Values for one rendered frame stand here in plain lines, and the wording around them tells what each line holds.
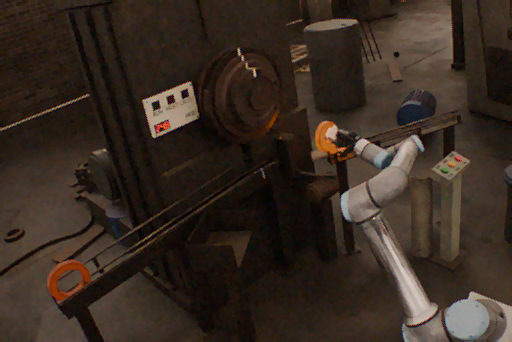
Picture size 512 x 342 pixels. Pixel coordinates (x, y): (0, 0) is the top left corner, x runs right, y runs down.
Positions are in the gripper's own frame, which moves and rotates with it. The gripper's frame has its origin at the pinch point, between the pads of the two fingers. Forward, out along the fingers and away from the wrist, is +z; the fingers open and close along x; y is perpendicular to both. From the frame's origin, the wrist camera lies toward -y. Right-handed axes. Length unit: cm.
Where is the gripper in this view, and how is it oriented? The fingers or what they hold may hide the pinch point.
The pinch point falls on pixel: (326, 133)
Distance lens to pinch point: 244.9
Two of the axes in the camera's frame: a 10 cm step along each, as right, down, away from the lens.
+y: 0.3, -7.9, -6.1
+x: -7.3, 4.0, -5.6
